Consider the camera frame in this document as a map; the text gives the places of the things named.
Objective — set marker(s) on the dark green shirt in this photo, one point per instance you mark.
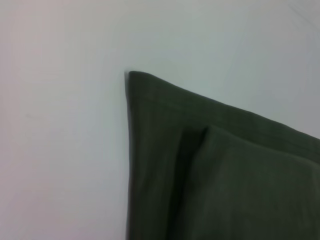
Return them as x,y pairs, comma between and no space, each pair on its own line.
212,175

